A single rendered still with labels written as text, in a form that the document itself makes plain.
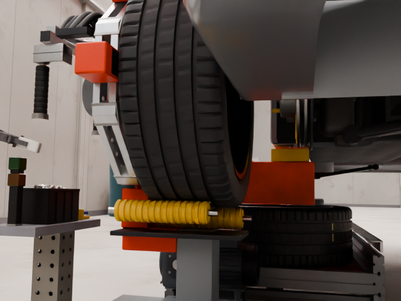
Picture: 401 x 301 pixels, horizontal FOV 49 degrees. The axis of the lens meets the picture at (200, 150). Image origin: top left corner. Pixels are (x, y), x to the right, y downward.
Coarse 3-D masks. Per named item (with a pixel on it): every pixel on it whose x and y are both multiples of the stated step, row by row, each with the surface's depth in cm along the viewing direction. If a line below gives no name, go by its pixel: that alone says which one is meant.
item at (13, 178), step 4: (8, 176) 133; (12, 176) 133; (16, 176) 132; (20, 176) 133; (24, 176) 135; (8, 180) 133; (12, 180) 133; (16, 180) 132; (20, 180) 133; (24, 180) 135; (8, 184) 133; (12, 184) 132; (16, 184) 132; (20, 184) 133; (24, 184) 135
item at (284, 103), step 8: (280, 104) 117; (288, 104) 116; (296, 104) 107; (304, 104) 107; (280, 112) 119; (288, 112) 119; (296, 112) 108; (304, 112) 108; (304, 120) 109; (304, 128) 110; (304, 136) 113; (304, 144) 117
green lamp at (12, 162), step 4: (12, 160) 133; (16, 160) 133; (20, 160) 133; (24, 160) 135; (8, 164) 133; (12, 164) 133; (16, 164) 133; (20, 164) 133; (24, 164) 135; (8, 168) 133; (12, 168) 133; (16, 168) 133; (20, 168) 133; (24, 168) 135
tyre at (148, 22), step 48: (144, 0) 100; (144, 48) 95; (192, 48) 93; (144, 96) 95; (192, 96) 93; (144, 144) 99; (192, 144) 96; (144, 192) 112; (192, 192) 108; (240, 192) 120
